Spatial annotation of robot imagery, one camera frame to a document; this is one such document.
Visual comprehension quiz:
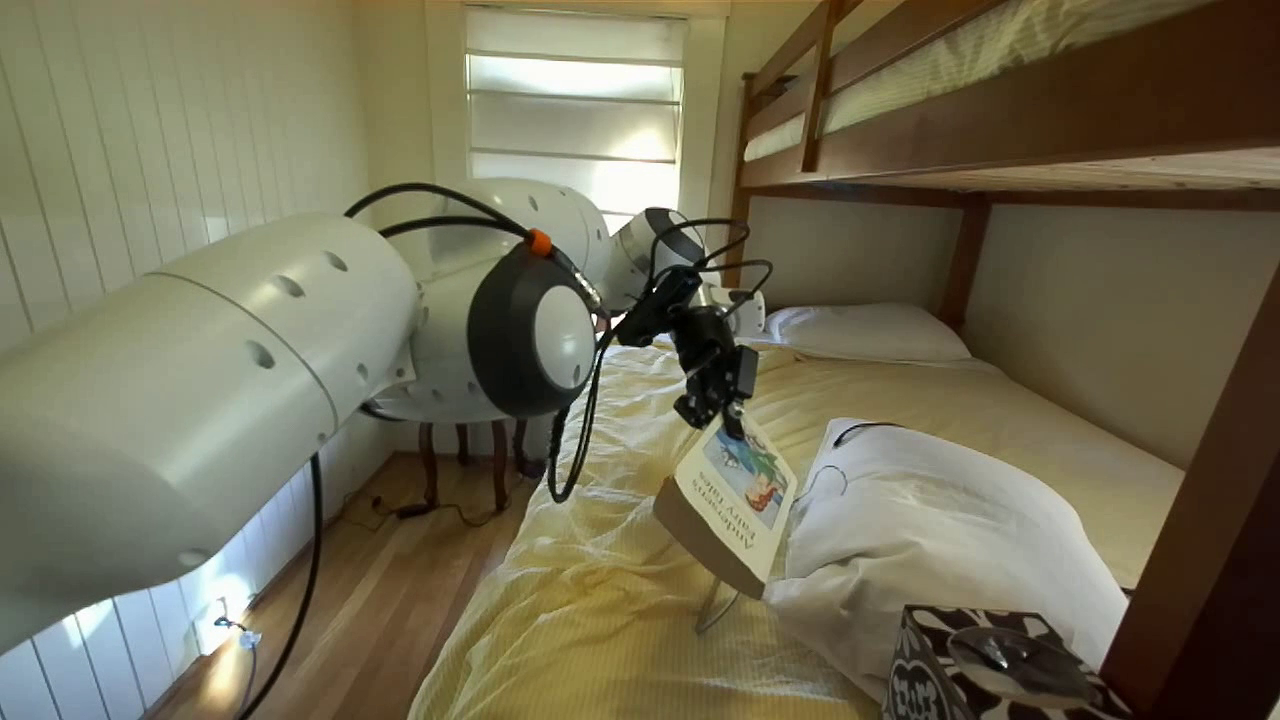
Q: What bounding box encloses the yellow bed sheet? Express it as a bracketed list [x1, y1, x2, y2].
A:
[402, 322, 1186, 720]

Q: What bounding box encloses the small white pillow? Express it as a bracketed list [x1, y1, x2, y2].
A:
[758, 301, 976, 367]

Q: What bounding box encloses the wooden bunk bed frame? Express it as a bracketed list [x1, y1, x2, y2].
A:
[717, 0, 1280, 720]

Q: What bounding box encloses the thin black cord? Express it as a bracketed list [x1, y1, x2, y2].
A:
[827, 418, 900, 453]

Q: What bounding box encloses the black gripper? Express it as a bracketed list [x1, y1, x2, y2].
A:
[665, 301, 765, 445]

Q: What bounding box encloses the small wooden side table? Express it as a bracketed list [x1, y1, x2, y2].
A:
[412, 420, 530, 522]

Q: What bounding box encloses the large white pillow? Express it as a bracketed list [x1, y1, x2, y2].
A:
[758, 412, 1135, 704]

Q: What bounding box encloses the white window blind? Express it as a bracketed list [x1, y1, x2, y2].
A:
[458, 6, 686, 224]

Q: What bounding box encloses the white power plug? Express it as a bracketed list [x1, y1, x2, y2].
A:
[193, 596, 268, 662]

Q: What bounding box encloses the bunk mattress with pale sheet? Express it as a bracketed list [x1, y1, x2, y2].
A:
[741, 0, 1212, 169]

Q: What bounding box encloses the white paperback novel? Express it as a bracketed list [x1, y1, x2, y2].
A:
[648, 412, 805, 602]

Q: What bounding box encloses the patterned dark cloth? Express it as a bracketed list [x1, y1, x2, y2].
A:
[884, 602, 1141, 720]

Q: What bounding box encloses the black floor cable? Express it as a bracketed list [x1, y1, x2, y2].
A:
[364, 487, 499, 533]

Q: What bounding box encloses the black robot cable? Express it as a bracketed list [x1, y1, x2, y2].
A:
[236, 180, 779, 720]

